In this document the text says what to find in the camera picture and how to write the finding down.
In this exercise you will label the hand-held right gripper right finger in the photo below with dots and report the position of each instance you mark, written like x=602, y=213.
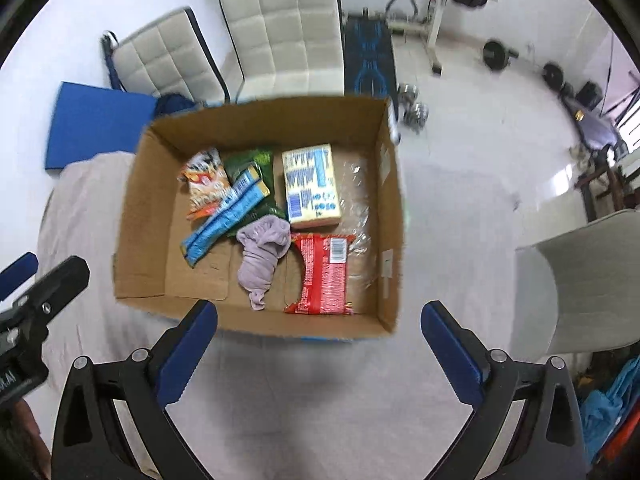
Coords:
x=450, y=355

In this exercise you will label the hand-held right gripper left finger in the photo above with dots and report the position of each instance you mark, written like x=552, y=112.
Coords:
x=187, y=355

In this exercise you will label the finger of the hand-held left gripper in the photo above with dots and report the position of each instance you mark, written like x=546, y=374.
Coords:
x=60, y=282
x=17, y=272

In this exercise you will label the cardboard box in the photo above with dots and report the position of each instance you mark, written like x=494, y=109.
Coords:
x=200, y=270

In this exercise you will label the purple sock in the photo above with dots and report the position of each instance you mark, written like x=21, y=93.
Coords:
x=260, y=255

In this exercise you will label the long blue snack packet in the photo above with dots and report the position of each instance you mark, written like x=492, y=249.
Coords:
x=225, y=217

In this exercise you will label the red snack packet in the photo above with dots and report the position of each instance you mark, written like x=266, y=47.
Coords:
x=322, y=275

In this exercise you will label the orange panda snack packet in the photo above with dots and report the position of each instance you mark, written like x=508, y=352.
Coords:
x=205, y=182

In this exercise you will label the green snack packet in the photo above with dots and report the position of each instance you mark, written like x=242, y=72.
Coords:
x=262, y=175

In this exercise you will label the yellow tissue pack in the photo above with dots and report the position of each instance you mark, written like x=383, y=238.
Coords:
x=312, y=185

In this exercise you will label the person's left forearm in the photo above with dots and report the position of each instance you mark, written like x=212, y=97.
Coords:
x=32, y=435

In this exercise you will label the grey tablecloth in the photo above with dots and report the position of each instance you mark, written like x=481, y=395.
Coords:
x=320, y=400

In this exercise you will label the grey plastic chair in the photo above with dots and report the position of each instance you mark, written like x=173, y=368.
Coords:
x=590, y=280

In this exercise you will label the blue foam mat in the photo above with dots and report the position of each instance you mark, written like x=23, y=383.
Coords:
x=95, y=125

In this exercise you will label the light blue cloth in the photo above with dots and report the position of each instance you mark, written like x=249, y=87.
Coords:
x=610, y=405

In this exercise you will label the dark blue cloth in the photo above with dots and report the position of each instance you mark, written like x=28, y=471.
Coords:
x=175, y=104

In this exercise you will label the brown wooden chair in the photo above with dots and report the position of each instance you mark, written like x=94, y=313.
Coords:
x=612, y=180

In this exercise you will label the white quilted chair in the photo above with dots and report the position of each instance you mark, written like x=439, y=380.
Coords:
x=160, y=60
x=285, y=30

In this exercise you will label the chrome dumbbell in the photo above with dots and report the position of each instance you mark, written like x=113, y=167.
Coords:
x=414, y=107

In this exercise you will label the dark incline bench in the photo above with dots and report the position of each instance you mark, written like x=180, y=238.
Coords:
x=595, y=127

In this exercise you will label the black speaker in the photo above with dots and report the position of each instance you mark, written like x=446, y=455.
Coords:
x=588, y=95

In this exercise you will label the short barbell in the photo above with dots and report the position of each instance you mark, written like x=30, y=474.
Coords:
x=500, y=55

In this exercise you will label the black weight bench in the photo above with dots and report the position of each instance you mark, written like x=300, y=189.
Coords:
x=367, y=60

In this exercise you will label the white barbell rack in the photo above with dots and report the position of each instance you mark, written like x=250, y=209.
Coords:
x=435, y=15

